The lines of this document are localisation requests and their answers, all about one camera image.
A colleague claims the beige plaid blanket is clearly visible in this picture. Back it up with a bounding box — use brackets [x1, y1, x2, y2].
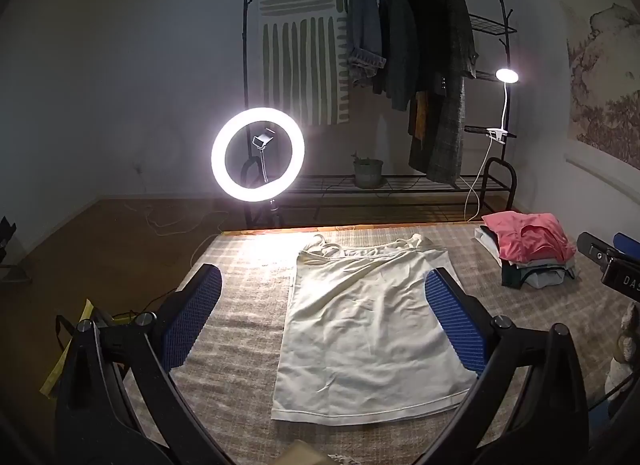
[122, 225, 631, 465]

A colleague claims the dark green jacket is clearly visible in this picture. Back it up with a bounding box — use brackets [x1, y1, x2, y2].
[372, 0, 420, 112]

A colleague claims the brown cardboard piece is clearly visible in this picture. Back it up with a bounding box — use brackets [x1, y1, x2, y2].
[280, 440, 326, 465]

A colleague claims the white folded garment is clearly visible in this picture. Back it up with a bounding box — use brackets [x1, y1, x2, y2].
[474, 225, 506, 266]

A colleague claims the pale floor cable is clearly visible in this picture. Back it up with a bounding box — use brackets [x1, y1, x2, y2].
[135, 205, 231, 237]

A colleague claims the white tank top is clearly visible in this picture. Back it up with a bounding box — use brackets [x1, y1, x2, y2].
[271, 232, 478, 427]

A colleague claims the grey folded garment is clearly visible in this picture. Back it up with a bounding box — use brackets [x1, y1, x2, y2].
[520, 260, 581, 288]

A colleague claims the potted plant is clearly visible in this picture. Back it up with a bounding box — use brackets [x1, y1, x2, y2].
[350, 149, 385, 190]

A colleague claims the pink garment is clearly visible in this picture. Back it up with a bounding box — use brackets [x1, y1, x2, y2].
[481, 212, 577, 262]

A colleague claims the black device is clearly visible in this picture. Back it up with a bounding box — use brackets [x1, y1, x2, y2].
[0, 216, 18, 266]

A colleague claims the ring light stand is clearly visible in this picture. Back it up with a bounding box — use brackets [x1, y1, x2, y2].
[252, 145, 287, 231]

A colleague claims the grey plaid coat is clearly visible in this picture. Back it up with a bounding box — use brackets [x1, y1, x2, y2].
[407, 0, 480, 185]

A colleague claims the dark green folded garment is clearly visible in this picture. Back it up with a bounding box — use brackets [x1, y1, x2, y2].
[501, 262, 531, 288]

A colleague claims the white clip lamp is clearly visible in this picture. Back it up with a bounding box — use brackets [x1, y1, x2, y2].
[472, 66, 521, 142]

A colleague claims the beige plush toy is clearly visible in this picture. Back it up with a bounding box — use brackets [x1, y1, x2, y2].
[604, 305, 640, 396]

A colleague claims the denim jacket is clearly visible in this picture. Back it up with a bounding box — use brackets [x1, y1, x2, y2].
[346, 0, 388, 88]

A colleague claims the black coat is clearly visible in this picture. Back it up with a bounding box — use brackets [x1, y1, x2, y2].
[400, 0, 451, 96]

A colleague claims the yellow strip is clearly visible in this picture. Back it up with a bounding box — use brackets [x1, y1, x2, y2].
[40, 299, 96, 400]

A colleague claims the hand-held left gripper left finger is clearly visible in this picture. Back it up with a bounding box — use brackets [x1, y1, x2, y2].
[54, 263, 236, 465]

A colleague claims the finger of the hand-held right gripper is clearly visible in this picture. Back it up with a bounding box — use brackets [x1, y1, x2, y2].
[576, 231, 623, 267]
[614, 232, 640, 261]

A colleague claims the landscape wall poster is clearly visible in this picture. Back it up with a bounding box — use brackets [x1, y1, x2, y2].
[562, 0, 640, 163]

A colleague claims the green striped wall cloth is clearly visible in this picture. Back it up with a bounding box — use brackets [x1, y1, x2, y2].
[257, 0, 351, 127]

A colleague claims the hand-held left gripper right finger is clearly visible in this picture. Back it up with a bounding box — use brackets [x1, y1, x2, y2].
[422, 266, 591, 465]

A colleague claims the yellow garment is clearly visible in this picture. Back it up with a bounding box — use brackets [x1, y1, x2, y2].
[407, 90, 431, 138]

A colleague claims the white lamp cable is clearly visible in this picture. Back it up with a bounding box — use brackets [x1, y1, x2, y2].
[464, 138, 493, 222]

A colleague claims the black metal clothes rack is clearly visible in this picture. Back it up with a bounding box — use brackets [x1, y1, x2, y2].
[241, 0, 518, 226]

